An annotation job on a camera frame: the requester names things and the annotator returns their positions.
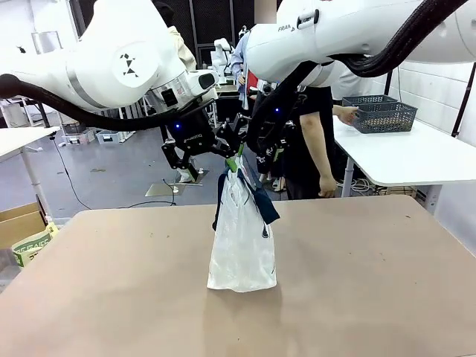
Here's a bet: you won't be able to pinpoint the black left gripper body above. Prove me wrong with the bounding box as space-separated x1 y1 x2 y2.
162 107 221 158

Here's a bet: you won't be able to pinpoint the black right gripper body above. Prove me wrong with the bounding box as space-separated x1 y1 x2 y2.
254 94 298 150

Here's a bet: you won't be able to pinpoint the white shopping bag navy handles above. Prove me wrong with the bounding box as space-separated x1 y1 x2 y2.
206 152 280 294

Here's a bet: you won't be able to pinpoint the dark grey plastic basket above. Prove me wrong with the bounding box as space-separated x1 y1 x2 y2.
341 94 399 109
351 102 419 134

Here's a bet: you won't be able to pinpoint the person's right forearm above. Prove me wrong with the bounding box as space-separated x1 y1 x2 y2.
300 111 335 180

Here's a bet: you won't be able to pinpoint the person's right hand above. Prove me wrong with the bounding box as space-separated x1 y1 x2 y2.
318 176 338 199

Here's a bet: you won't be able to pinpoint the person's left hand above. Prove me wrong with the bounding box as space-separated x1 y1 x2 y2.
333 105 360 126

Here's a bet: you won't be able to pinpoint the person in black shirt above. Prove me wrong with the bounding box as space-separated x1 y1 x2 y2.
252 83 335 202

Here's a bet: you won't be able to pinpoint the metal floor plate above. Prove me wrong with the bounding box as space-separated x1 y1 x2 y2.
144 181 187 198

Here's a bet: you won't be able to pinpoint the white storage crate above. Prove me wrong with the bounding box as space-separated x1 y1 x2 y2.
95 129 126 145

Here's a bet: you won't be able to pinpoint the person in blue shirt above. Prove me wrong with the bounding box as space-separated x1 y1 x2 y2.
230 33 258 112

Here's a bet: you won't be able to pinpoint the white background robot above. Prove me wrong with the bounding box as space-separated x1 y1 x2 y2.
213 36 234 85

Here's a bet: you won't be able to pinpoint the white table with curved edge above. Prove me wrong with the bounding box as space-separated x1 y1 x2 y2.
332 115 476 198

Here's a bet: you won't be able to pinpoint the white table with white leg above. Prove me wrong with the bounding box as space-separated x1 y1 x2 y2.
0 126 60 224

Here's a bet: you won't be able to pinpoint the green and white sack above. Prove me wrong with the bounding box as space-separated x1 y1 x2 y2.
10 222 60 268

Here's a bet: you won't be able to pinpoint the brown cardboard box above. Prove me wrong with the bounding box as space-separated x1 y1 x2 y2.
0 202 49 251

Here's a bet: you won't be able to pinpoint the black slanted pole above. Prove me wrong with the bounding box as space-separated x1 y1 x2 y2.
451 62 476 138

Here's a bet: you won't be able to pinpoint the white cable bundle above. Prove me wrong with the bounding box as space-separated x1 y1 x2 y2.
349 178 384 195

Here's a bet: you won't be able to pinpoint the black left arm cable sleeve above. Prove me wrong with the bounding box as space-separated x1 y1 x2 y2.
0 73 216 132

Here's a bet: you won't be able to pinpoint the thin black floor cable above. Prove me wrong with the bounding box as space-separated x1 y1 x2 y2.
51 135 178 211

